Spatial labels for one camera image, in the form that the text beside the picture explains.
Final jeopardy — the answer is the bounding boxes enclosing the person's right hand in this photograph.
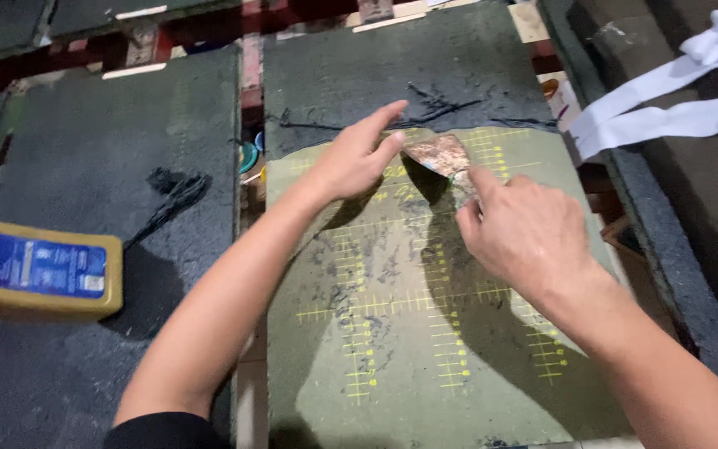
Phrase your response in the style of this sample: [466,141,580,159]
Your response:
[456,166,598,301]

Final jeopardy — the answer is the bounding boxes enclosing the person's left hand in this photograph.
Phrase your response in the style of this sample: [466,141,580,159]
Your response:
[302,100,409,202]

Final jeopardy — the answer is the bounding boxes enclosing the rusty metal scraper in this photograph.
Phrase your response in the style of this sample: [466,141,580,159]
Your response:
[404,133,481,203]

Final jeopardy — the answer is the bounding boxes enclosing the pale wooden stick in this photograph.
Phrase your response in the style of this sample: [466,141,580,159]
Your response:
[114,5,168,21]
[101,62,167,81]
[352,12,428,34]

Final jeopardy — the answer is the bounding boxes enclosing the teal round lid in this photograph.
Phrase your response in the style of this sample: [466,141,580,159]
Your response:
[239,141,261,175]

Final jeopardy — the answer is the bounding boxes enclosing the green mat with yellow grid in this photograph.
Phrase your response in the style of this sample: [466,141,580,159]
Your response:
[262,0,635,449]

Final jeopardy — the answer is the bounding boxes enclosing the white bottle with brown cap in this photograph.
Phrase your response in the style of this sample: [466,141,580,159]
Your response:
[540,78,584,133]

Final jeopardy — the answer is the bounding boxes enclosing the white cloth strips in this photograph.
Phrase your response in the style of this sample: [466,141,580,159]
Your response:
[569,9,718,162]

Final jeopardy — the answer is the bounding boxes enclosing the grey slab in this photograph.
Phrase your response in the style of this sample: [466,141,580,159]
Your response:
[538,0,718,414]

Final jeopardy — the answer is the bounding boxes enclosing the yellow can with blue label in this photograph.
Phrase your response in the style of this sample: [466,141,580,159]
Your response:
[0,212,125,323]

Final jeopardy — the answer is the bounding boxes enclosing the black sleeve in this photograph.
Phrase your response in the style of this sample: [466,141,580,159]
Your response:
[103,411,230,449]

